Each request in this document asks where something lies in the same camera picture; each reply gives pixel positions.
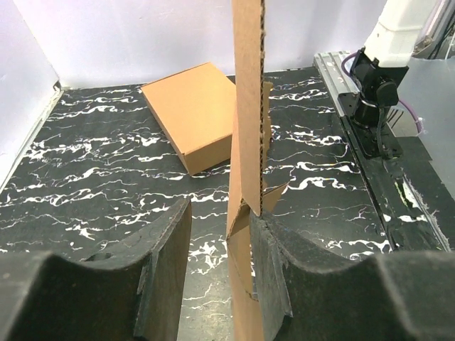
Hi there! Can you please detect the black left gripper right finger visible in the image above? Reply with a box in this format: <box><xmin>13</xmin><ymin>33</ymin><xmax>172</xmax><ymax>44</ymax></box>
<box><xmin>250</xmin><ymin>213</ymin><xmax>454</xmax><ymax>340</ymax></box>

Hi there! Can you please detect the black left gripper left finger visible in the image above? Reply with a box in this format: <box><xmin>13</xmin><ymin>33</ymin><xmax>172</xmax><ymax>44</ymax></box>
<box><xmin>1</xmin><ymin>199</ymin><xmax>192</xmax><ymax>340</ymax></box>

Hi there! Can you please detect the brown cardboard box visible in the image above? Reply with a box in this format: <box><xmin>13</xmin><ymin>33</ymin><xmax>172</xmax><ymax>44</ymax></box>
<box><xmin>141</xmin><ymin>63</ymin><xmax>236</xmax><ymax>175</ymax></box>
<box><xmin>226</xmin><ymin>1</ymin><xmax>284</xmax><ymax>340</ymax></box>

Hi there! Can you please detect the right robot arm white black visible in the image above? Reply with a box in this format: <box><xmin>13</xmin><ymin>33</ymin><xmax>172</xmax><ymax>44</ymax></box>
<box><xmin>349</xmin><ymin>0</ymin><xmax>437</xmax><ymax>129</ymax></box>

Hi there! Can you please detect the closed brown cardboard box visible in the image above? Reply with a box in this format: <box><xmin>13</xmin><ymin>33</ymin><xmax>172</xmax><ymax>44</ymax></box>
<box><xmin>141</xmin><ymin>63</ymin><xmax>236</xmax><ymax>175</ymax></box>

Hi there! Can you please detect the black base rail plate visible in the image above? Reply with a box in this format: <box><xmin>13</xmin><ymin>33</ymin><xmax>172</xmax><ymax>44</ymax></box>
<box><xmin>341</xmin><ymin>117</ymin><xmax>450</xmax><ymax>251</ymax></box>

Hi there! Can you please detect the aluminium frame rail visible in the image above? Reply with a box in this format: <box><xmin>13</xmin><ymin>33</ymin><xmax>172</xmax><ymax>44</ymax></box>
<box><xmin>313</xmin><ymin>50</ymin><xmax>455</xmax><ymax>249</ymax></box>

